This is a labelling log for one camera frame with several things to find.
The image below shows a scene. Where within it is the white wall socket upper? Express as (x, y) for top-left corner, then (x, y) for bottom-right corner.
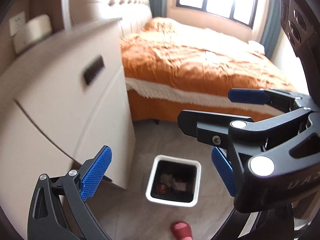
(9, 11), (26, 37)

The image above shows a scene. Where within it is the cream padded headboard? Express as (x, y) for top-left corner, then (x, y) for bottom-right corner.
(69, 0), (152, 37)

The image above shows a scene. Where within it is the red slipper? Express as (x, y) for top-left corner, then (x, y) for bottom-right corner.
(170, 221), (193, 240)

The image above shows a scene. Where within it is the orange bed cover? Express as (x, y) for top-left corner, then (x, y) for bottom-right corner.
(120, 17), (294, 122)

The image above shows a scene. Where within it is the white bedside cabinet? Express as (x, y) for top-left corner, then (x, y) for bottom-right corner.
(0, 17), (137, 190)

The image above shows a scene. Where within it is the white square trash bin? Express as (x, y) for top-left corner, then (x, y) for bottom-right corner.
(145, 155), (201, 207)

